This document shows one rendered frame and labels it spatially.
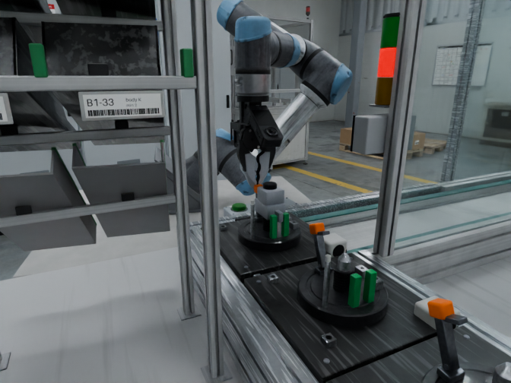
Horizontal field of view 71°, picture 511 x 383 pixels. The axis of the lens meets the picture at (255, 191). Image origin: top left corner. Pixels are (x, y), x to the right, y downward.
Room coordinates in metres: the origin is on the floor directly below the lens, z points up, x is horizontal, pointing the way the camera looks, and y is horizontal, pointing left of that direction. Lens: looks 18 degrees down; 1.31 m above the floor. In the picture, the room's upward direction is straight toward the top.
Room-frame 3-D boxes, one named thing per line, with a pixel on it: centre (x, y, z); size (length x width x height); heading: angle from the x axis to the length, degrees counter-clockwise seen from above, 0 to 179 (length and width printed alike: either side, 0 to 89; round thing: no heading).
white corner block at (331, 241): (0.68, -0.16, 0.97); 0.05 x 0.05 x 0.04; 25
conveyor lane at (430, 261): (0.83, -0.31, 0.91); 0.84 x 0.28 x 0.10; 115
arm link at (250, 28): (0.81, 0.00, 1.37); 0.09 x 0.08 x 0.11; 145
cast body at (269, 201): (0.72, -0.04, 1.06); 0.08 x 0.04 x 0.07; 25
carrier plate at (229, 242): (0.72, -0.03, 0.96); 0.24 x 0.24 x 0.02; 25
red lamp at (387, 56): (0.70, -0.25, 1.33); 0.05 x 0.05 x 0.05
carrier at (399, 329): (0.49, -0.14, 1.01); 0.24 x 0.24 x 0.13; 25
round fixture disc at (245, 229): (0.72, -0.03, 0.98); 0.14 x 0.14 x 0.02
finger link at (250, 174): (0.80, 0.02, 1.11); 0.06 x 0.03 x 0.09; 25
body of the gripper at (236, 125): (0.81, 0.01, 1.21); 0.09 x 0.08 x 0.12; 25
